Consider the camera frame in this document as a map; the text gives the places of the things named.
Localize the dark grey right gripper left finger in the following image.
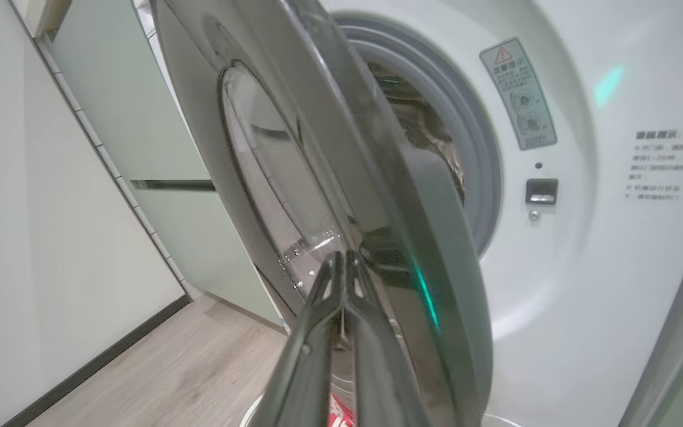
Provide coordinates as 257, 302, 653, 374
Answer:
250, 251, 346, 427

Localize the white front-load washing machine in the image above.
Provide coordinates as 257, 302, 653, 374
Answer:
318, 0, 683, 427

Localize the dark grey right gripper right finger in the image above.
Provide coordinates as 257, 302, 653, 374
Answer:
344, 250, 432, 427

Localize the white countertop with beige edge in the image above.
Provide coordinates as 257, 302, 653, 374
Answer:
12, 0, 72, 37

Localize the washing machine drum opening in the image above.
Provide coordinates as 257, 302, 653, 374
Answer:
365, 59, 467, 205

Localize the round grey glass washer door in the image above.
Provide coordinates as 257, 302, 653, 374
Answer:
151, 0, 494, 427

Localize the grey warning sticker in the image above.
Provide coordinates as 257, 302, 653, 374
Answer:
480, 37, 558, 151

